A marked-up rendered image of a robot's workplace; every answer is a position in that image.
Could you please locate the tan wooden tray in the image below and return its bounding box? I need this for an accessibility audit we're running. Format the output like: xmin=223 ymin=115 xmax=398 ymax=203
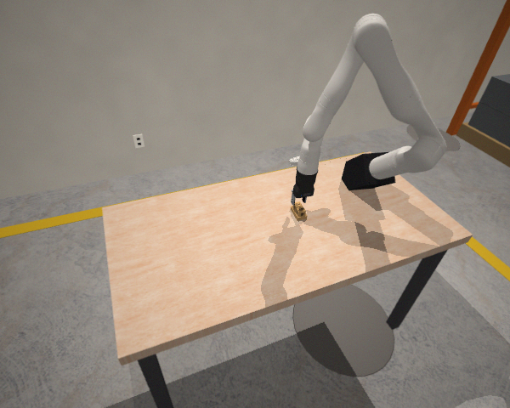
xmin=291 ymin=206 xmax=308 ymax=221

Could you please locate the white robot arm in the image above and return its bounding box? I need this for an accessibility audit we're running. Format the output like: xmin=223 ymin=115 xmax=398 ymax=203
xmin=300 ymin=14 xmax=447 ymax=179

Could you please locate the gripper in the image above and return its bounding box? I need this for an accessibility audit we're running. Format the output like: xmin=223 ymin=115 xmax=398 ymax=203
xmin=289 ymin=156 xmax=319 ymax=205

